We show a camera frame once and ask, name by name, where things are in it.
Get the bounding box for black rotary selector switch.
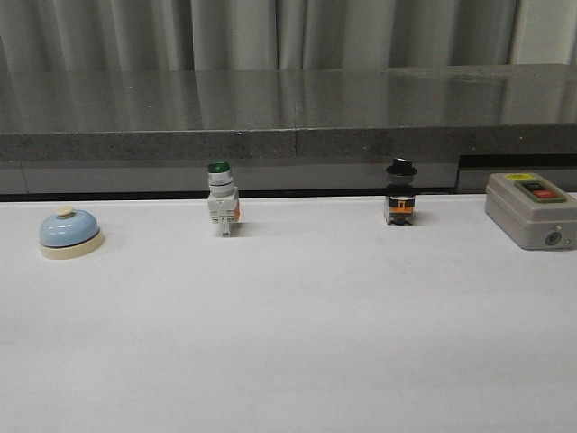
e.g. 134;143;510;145
384;158;417;226

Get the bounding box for blue call bell cream base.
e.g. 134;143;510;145
39;207;105;260

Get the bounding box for grey push button switch box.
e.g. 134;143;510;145
485;172;576;251

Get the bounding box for green pushbutton switch white body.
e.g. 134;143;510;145
207;161;240;237

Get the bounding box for grey curtain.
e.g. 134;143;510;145
1;1;576;73

